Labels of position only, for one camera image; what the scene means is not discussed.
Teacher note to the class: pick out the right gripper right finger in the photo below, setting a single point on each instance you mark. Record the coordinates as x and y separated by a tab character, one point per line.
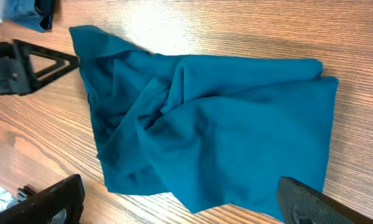
301	204

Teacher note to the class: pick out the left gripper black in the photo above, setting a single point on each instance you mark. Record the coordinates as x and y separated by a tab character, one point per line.
17	76

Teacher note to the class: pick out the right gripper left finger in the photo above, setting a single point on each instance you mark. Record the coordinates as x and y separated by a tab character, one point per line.
60	203

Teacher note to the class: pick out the blue t-shirt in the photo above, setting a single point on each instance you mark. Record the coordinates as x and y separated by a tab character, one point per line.
211	130

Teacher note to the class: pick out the navy folded shirt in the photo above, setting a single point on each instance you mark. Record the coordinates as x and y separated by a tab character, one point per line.
36	15

